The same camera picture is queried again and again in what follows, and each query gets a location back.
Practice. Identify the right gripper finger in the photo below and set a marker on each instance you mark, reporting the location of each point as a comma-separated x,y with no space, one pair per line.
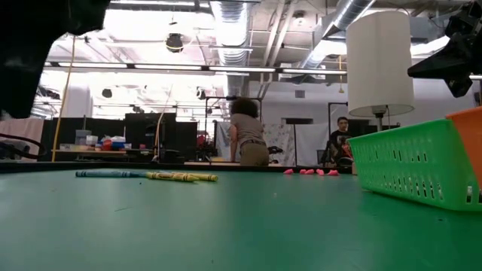
448,62

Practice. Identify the blue crayon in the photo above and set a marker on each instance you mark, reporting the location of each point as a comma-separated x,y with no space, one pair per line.
137,174
101,174

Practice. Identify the black background robot arm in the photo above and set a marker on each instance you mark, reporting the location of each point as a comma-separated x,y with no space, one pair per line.
275,150

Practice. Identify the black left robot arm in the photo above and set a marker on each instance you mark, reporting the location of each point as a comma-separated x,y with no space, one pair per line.
30,45

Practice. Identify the white shade wooden base lamp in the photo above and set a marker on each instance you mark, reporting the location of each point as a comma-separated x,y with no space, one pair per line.
376,56

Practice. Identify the orange plastic basket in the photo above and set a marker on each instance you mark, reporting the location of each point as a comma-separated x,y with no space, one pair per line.
470,143

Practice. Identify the green plastic basket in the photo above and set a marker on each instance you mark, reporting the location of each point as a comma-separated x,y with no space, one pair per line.
406,165

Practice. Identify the person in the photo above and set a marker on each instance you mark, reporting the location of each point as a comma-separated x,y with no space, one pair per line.
340,139
248,131

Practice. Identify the plain white sheet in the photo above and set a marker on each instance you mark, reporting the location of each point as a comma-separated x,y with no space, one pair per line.
312,143

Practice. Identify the patterned white sheet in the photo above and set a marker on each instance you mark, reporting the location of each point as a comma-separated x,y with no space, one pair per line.
280,135

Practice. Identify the wooden background table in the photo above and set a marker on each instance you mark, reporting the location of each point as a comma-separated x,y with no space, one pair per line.
211,164

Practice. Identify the black ceiling dome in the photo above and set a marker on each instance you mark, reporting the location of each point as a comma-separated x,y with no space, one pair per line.
174,42

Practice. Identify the green table mat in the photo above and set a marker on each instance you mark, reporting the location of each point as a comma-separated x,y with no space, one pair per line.
226,226

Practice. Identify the long ceiling light bar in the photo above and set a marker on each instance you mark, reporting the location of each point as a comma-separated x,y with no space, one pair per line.
169,67

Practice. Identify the blue box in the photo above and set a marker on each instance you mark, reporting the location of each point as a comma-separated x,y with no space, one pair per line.
118,144

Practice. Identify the red container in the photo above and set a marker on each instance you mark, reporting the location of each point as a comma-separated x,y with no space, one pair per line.
107,144

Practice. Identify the wooden workbench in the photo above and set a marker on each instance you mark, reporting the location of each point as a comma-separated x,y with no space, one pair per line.
90,152

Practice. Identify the gray storage bin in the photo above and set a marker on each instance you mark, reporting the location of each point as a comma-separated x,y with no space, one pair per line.
83,135

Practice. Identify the pink curtain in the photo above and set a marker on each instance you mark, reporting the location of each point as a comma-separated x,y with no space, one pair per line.
30,130

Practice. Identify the silver ventilation duct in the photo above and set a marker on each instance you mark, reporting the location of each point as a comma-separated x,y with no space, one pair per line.
350,11
231,37

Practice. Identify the black partition wall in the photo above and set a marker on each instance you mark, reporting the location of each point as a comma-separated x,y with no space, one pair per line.
68,130

